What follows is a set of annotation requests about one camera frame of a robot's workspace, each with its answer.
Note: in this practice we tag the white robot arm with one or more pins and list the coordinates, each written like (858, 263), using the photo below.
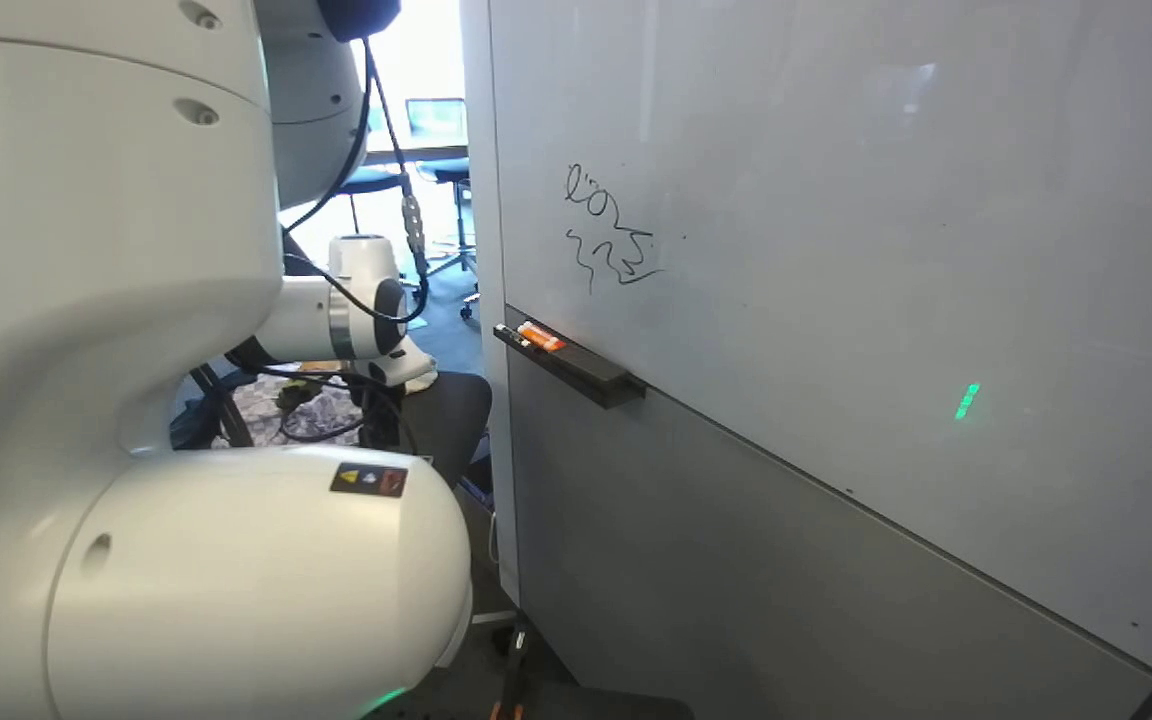
(136, 237)

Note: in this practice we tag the black office chair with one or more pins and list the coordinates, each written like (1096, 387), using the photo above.
(436, 424)

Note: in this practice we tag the orange marker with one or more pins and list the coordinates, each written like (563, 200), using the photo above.
(540, 338)

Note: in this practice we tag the patterned crumpled cloth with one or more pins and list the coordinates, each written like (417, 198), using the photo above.
(281, 410)

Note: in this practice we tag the large white whiteboard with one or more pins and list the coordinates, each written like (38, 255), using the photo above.
(885, 275)

